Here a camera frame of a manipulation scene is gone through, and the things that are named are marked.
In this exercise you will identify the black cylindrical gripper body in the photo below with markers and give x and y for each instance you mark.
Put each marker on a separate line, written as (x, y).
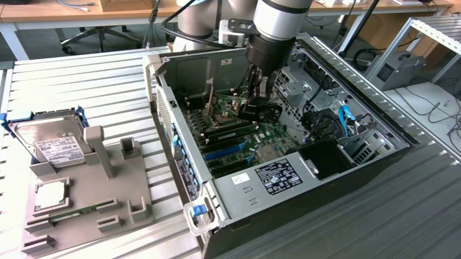
(268, 54)

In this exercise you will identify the green graphics card with fan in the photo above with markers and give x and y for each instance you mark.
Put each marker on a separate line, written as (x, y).
(226, 103)

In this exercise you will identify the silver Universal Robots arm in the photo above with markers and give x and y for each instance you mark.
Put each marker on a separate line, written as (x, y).
(281, 19)

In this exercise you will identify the metal disk bay cage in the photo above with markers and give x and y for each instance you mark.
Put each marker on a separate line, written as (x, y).
(298, 89)

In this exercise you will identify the green Dell motherboard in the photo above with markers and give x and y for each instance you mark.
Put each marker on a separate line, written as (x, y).
(274, 135)

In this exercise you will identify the CPU socket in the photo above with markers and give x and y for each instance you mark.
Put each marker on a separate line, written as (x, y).
(221, 121)

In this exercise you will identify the black RAM stick with label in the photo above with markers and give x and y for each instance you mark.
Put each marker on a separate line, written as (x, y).
(229, 136)

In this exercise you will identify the open grey PC case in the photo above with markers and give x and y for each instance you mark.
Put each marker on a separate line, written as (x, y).
(187, 67)

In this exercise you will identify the silver chipset heatsink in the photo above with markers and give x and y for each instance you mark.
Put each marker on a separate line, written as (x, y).
(268, 153)

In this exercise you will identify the blue expansion slot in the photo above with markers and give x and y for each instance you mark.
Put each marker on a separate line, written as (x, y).
(221, 153)

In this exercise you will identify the black stand pole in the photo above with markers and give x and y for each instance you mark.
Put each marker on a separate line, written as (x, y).
(360, 24)

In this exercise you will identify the grey power supply unit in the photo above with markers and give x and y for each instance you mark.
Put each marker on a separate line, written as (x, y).
(245, 199)

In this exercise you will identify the grey metal control box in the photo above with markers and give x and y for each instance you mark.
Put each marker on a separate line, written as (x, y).
(400, 73)

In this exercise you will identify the brown cardboard box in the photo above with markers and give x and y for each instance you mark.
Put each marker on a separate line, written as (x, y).
(125, 5)

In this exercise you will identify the office chair base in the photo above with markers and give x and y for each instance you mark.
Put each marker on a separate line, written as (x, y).
(99, 37)

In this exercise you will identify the long wooden desk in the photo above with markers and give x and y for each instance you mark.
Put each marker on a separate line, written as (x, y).
(109, 16)

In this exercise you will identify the grey plastic parts rack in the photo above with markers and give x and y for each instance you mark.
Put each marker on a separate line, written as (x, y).
(90, 194)

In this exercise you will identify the hard disk in blue caddy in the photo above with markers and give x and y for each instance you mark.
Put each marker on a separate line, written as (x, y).
(39, 135)

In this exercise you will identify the green RAM stick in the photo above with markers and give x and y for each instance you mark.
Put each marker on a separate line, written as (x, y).
(72, 214)

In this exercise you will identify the silver CPU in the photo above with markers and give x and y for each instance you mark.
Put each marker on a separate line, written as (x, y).
(50, 197)

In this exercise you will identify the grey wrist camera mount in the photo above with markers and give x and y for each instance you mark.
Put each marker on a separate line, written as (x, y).
(230, 35)

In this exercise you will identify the aluminium frame slatted table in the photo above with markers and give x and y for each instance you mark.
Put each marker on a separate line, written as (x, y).
(437, 27)

